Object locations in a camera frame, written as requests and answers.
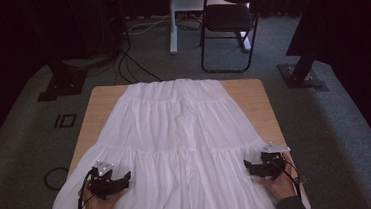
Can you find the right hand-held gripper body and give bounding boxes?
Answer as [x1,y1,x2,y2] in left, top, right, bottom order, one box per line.
[258,139,294,183]

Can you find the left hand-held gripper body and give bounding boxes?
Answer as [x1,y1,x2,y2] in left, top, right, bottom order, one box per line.
[87,159,119,202]

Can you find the white skirt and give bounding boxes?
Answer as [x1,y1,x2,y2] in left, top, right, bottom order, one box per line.
[38,68,311,209]

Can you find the person's left hand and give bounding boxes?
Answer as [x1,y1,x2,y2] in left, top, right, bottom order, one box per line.
[79,184,126,209]

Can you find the person's right hand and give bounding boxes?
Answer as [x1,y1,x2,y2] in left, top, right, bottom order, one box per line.
[256,152,298,203]

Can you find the black stand base right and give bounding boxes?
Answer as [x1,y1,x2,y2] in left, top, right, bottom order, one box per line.
[276,47,329,95]

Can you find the black folding chair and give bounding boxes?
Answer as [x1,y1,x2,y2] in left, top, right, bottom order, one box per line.
[195,0,275,76]

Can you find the black equipment rack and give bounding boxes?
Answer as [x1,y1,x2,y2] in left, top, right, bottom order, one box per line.
[64,0,129,62]

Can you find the right hand-held gripper cable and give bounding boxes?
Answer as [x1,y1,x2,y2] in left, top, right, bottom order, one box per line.
[274,157,303,202]

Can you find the black looped floor cable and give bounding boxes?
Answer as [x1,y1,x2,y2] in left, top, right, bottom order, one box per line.
[42,166,72,192]

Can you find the black floor cables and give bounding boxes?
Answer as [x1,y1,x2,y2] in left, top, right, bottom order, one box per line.
[111,35,165,87]

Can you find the white floor cable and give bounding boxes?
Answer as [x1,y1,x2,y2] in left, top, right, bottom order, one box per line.
[125,13,173,36]

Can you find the white desk frame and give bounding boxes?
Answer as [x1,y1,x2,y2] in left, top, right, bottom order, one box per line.
[165,0,254,59]

